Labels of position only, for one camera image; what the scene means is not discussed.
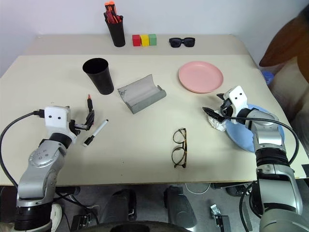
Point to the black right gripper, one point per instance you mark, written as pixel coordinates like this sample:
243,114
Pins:
227,108

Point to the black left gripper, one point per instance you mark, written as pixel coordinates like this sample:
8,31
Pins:
76,126

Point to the white paper ball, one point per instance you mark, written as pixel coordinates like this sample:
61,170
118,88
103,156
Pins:
217,124

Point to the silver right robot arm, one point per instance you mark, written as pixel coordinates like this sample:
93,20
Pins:
277,183

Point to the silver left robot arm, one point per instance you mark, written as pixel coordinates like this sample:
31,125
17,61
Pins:
42,169

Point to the white marker with black cap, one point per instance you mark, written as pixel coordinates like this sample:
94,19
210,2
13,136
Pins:
97,131

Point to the black pen with red tip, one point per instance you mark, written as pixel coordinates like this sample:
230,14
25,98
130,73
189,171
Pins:
90,104

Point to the pink plate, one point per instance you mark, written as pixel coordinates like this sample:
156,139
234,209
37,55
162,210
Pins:
200,76

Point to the blue plate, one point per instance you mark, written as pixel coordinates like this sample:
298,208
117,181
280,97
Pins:
241,137

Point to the empty black cup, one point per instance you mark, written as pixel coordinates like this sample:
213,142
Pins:
101,77

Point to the tortoiseshell eyeglasses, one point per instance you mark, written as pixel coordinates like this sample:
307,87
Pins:
185,142

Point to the blue ribbed bottle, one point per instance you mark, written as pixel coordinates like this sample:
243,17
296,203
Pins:
268,76

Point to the open grey glasses case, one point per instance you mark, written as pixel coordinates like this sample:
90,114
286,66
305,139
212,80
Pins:
142,93

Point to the black sunglasses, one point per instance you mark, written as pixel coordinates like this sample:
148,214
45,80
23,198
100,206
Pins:
176,43

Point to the beige cushion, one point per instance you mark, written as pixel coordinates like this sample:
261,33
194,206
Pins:
292,89

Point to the black shoe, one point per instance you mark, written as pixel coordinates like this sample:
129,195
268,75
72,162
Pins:
235,191

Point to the black pen holder cup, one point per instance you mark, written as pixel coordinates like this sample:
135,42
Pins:
117,33

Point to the green cube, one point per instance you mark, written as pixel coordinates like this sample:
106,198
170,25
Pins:
152,39

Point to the red cube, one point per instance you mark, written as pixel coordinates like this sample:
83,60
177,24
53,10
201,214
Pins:
136,40

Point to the brown rounded chair back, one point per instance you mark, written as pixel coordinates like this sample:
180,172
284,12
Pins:
287,41

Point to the yellow cube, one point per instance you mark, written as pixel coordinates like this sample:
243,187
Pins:
144,40

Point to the white sneaker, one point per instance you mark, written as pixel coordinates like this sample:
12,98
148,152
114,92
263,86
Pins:
57,215

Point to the black electronics box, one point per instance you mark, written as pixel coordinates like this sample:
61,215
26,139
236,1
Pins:
80,221

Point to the black and red pen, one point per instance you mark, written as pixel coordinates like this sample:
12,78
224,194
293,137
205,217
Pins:
108,18

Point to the orange-capped red pen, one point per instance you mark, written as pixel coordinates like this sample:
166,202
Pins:
112,8
107,9

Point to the wide dark rounded shape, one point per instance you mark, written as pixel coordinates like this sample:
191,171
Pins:
135,227

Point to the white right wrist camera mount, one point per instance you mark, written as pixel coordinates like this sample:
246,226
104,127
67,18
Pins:
237,96

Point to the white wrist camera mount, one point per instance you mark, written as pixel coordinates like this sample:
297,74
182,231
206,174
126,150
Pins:
237,96
56,118

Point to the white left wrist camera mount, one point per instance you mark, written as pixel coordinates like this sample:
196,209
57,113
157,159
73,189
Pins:
56,118

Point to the metal caster bracket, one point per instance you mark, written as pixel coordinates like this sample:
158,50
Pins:
214,210

